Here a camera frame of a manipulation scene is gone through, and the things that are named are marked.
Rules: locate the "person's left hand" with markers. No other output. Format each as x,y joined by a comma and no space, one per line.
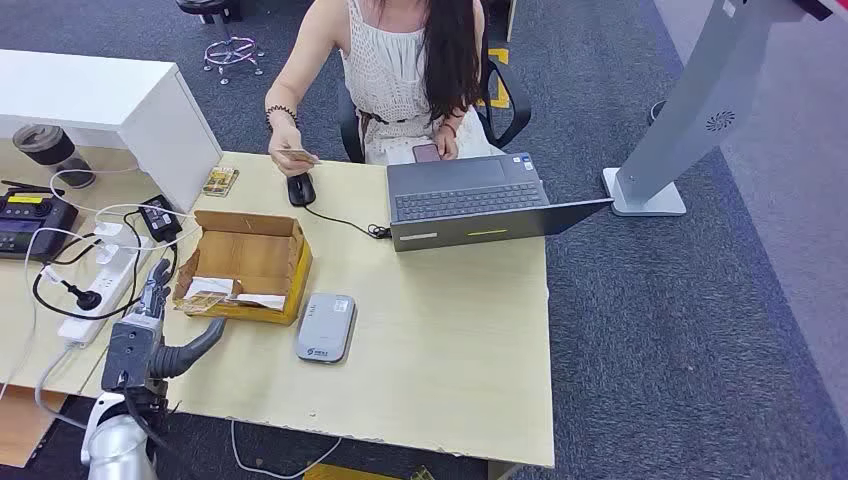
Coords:
448,146

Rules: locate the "person's right hand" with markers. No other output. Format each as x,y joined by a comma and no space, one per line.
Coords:
286,139

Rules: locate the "ID card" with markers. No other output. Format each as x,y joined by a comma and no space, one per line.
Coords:
301,156

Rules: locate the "dark smartphone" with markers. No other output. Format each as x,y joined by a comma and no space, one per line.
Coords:
425,154

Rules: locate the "person's right forearm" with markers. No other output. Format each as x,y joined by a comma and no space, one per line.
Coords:
281,96

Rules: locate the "patterned card packet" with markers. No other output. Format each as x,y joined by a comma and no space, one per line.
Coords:
220,181

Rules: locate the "person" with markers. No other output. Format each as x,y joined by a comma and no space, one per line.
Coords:
391,66

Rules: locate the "grey card reader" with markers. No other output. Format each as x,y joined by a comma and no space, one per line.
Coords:
324,328

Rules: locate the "black computer mouse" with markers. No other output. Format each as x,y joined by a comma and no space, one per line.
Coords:
301,189

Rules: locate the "dark grey laptop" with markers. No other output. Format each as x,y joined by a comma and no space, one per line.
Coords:
464,199

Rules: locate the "black office chair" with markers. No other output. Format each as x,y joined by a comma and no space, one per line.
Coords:
513,109

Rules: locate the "chrome base stool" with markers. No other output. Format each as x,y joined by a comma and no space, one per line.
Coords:
228,50

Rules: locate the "open cardboard box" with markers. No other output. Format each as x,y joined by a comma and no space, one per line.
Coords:
245,255

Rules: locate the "black power adapter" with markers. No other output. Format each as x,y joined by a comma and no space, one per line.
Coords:
159,217

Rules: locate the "white paper slip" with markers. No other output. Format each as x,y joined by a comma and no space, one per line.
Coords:
208,286
262,301

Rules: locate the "white plug charger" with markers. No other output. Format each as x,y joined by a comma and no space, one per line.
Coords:
107,230
106,254

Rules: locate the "white shelf unit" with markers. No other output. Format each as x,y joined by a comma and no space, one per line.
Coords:
86,93

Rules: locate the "dark round floor object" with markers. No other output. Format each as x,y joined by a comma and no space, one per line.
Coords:
656,112

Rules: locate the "dark lidded tumbler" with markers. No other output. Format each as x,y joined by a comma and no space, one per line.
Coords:
46,149

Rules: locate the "white power strip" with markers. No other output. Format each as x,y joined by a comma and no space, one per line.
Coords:
99,298

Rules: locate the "grey kiosk stand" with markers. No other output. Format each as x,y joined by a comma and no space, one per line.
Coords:
696,99

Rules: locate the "black remote controller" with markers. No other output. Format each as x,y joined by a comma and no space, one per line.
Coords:
30,222

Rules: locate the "yellow object under desk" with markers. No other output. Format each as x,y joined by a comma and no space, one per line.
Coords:
344,474

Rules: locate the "brown board under desk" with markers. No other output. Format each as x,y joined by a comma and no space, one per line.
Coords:
23,424

